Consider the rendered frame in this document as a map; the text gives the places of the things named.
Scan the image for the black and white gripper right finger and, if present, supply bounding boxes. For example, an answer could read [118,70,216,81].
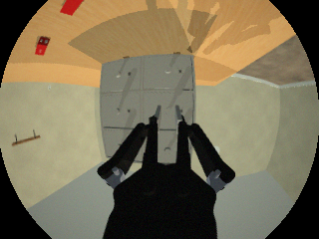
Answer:
[174,106,235,197]

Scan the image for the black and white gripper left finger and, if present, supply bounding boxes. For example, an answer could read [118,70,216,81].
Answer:
[97,106,161,196]

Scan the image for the red nine-volt battery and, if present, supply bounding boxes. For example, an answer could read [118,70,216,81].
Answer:
[35,37,50,56]

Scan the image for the small grey chest of drawers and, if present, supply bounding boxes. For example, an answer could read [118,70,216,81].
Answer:
[100,54,196,158]

